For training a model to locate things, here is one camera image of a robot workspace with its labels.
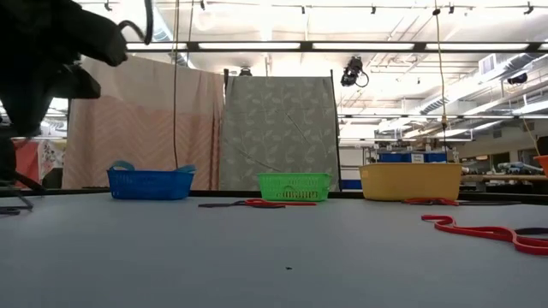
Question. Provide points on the orange plastic basket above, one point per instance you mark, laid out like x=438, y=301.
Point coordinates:
x=541, y=164

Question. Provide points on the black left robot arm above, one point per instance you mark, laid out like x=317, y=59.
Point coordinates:
x=34, y=51

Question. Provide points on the thin dark rubber band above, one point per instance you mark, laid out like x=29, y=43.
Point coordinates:
x=218, y=205
x=519, y=231
x=8, y=210

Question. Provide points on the grey leaf-print cloth screen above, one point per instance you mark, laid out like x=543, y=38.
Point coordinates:
x=278, y=132

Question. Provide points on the green plastic basket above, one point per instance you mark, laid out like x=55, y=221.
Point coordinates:
x=265, y=184

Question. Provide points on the blue crate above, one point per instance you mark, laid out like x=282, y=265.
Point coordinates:
x=352, y=184

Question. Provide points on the black overhead rig bar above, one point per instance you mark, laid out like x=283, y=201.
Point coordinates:
x=306, y=45

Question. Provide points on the blue storage bin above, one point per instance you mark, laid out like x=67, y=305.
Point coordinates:
x=394, y=157
x=436, y=157

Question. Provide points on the blue plastic basket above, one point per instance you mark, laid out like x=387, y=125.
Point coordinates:
x=150, y=186

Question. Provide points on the pink chevron cloth screen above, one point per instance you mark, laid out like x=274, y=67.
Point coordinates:
x=141, y=128

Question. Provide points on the yellow plastic basket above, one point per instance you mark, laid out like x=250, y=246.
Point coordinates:
x=411, y=181

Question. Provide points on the floral cloth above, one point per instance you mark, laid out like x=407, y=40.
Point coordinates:
x=51, y=154

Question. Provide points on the black chair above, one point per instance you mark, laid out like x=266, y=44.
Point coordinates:
x=52, y=179

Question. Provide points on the wooden side table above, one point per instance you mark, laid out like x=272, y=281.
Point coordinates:
x=505, y=177

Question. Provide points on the black curved bar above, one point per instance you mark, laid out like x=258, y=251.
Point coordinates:
x=30, y=181

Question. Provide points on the pale blue device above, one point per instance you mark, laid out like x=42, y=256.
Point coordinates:
x=520, y=167

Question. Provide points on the red cloth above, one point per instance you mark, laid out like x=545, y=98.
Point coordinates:
x=25, y=160

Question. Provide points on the black ceiling speaker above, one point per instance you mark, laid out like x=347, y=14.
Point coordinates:
x=518, y=78

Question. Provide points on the black cloth stand frame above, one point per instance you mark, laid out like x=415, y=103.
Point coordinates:
x=335, y=128

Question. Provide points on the small black mounted camera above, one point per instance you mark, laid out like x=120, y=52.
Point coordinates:
x=245, y=72

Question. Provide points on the black ceiling-hung camera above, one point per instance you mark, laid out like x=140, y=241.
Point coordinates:
x=352, y=70

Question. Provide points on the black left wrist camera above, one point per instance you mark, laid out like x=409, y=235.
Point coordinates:
x=107, y=43

